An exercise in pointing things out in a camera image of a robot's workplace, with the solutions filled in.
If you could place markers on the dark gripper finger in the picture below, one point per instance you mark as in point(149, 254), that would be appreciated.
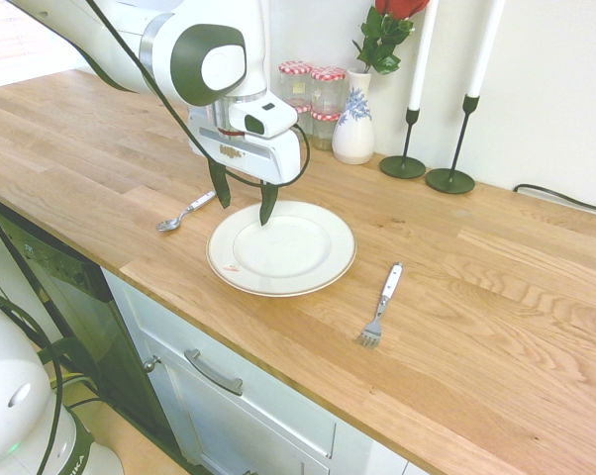
point(268, 208)
point(221, 188)

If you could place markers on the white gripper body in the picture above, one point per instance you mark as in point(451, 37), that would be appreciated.
point(273, 158)

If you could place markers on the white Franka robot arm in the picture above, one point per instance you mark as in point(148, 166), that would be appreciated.
point(129, 44)

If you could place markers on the white plate with gold rim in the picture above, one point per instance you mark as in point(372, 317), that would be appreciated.
point(298, 257)

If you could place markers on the glass jar red checked lid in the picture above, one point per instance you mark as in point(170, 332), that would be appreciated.
point(304, 119)
point(327, 91)
point(324, 132)
point(295, 81)

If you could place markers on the white vase blue print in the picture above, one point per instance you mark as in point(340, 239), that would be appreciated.
point(353, 141)

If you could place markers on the black candle holder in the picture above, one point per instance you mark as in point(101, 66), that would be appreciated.
point(403, 167)
point(450, 180)

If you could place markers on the red rose with leaves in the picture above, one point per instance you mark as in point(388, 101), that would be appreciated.
point(382, 39)

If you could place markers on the white taper candle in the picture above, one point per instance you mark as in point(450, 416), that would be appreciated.
point(483, 54)
point(423, 59)

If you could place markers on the black dishwasher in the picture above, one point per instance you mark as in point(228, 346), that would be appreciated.
point(95, 321)

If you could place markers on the white cabinet drawer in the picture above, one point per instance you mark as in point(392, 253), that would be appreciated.
point(278, 396)

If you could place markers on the silver cabinet knob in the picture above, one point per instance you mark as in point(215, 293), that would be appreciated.
point(151, 365)

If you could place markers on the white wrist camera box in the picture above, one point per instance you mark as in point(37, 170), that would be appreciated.
point(270, 116)

